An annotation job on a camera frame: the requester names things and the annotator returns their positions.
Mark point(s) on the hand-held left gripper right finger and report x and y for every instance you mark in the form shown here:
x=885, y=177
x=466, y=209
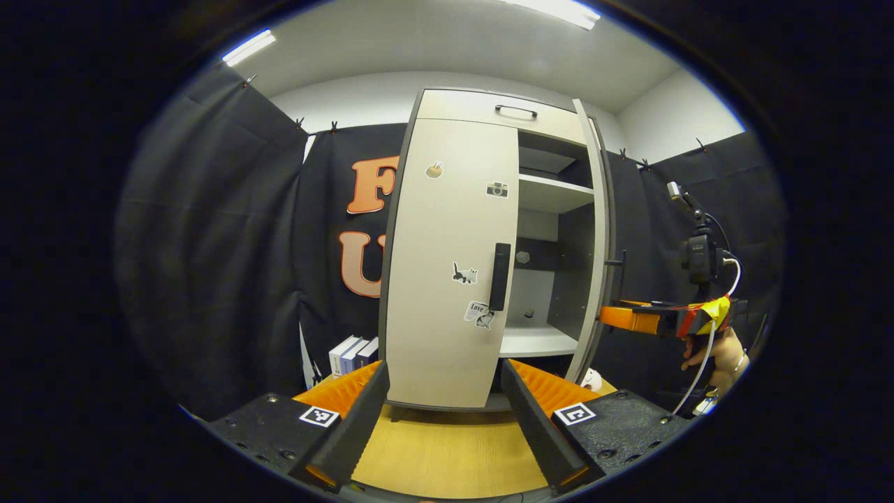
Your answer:
x=541, y=429

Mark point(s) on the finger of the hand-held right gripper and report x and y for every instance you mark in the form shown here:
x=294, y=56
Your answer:
x=632, y=319

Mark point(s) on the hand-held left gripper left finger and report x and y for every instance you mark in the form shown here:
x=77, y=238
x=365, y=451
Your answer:
x=353, y=426

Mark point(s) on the beige cabinet door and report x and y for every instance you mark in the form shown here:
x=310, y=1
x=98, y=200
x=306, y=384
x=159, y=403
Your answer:
x=440, y=237
x=594, y=230

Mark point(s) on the beige double-door shoe cabinet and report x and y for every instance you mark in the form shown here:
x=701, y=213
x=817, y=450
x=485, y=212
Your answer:
x=559, y=195

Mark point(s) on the small white round object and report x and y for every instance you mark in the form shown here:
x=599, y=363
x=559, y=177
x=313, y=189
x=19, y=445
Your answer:
x=591, y=379

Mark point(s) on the dark blue book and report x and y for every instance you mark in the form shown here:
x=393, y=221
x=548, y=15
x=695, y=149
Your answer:
x=367, y=353

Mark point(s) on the blue yellow small object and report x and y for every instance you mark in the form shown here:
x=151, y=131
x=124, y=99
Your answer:
x=707, y=406

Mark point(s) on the large ceiling light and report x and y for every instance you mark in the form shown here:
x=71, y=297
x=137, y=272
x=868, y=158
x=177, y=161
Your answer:
x=559, y=10

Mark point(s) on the small ceiling light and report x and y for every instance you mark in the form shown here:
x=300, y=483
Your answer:
x=248, y=47

